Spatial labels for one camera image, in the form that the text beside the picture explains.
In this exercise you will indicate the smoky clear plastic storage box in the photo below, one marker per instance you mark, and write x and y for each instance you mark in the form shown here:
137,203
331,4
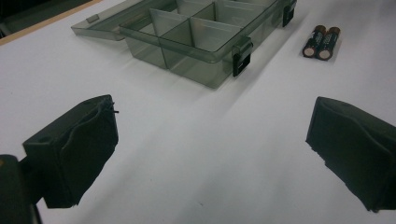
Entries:
202,65

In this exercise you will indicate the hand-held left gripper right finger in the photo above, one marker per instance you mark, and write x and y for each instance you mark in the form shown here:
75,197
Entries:
355,146

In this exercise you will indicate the black orange battery pair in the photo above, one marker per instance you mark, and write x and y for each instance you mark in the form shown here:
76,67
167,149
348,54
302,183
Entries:
323,43

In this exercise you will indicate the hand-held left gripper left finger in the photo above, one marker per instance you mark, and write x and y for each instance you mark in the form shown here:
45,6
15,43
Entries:
77,149

